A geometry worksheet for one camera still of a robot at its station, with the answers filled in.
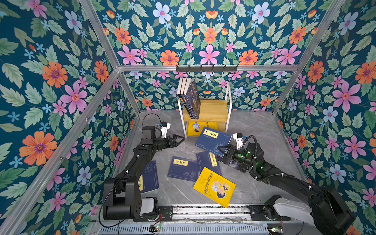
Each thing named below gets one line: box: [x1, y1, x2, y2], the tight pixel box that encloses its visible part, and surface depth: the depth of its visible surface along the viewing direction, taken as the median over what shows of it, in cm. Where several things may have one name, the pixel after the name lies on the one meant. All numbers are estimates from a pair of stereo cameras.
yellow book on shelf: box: [187, 121, 217, 137], surface depth 107 cm
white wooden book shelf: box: [177, 82, 233, 139], surface depth 95 cm
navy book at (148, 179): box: [137, 160, 160, 194], surface depth 86 cm
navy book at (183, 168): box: [167, 156, 200, 182], surface depth 90 cm
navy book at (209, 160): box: [196, 150, 223, 177], surface depth 92 cm
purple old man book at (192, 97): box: [184, 77, 201, 120], surface depth 81 cm
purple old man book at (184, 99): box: [180, 77, 196, 120], surface depth 80 cm
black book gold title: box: [177, 77, 192, 120], surface depth 78 cm
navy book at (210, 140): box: [194, 126, 233, 158], surface depth 81 cm
